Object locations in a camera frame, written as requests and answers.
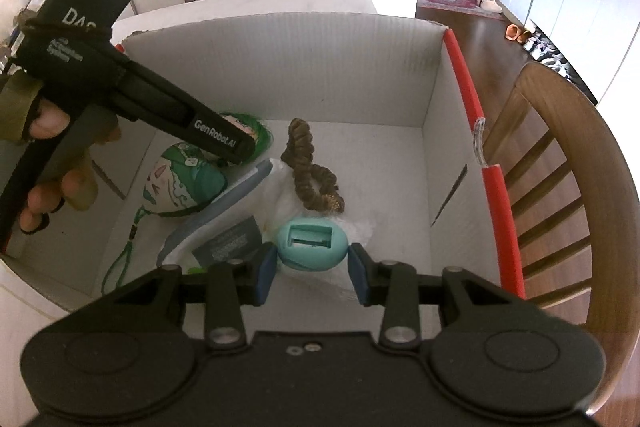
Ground dark grey card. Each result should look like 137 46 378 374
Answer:
192 215 264 269

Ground wooden curved-back chair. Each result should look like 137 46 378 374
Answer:
482 60 640 416

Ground row of grey shoes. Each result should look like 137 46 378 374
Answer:
522 26 599 103

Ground white lower cabinets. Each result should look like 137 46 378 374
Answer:
527 0 640 108

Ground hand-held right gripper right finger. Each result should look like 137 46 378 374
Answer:
348 241 527 351

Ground brown scrunchie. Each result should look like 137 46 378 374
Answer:
280 116 347 216

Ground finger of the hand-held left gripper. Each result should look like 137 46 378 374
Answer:
116 61 257 166

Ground green haired cartoon figure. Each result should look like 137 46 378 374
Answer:
217 110 275 166

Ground pair of orange shoes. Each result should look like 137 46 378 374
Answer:
503 24 534 44

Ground teal egg-shaped holder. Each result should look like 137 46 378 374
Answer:
273 216 347 272

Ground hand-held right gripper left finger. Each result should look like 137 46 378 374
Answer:
107 241 279 351

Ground person's left hand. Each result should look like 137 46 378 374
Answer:
19 97 122 235

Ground red shoe box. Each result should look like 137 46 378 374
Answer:
0 9 527 314

